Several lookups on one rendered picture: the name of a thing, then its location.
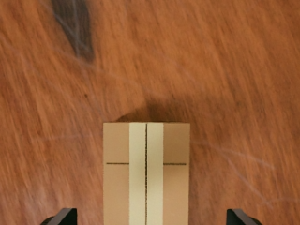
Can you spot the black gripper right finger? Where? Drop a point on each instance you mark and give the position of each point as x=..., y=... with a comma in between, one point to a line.
x=239, y=217

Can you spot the tan cardboard box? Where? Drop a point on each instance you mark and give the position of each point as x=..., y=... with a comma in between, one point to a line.
x=145, y=173

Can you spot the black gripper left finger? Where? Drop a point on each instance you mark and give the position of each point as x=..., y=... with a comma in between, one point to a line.
x=66, y=216

